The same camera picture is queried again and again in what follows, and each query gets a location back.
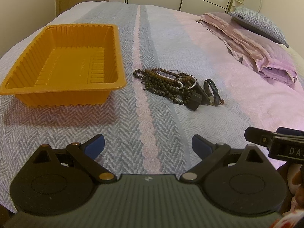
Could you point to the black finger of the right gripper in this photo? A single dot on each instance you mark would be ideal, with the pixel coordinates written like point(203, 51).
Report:
point(288, 131)
point(259, 136)

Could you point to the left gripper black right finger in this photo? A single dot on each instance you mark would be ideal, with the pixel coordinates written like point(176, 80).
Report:
point(238, 181)

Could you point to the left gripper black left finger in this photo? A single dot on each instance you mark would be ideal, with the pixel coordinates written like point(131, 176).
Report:
point(56, 181)

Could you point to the folded pink blanket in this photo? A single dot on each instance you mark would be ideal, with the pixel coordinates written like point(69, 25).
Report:
point(254, 51)

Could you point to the striped woven bedspread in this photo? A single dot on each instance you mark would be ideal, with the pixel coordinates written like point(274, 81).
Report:
point(148, 125)

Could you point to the blue checked pillow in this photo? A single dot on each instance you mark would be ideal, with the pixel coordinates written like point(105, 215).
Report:
point(259, 24)

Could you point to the orange plastic tray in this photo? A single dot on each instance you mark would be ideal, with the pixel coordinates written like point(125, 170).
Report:
point(68, 64)

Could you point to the round white mirror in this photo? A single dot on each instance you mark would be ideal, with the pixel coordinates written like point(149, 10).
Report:
point(254, 5)

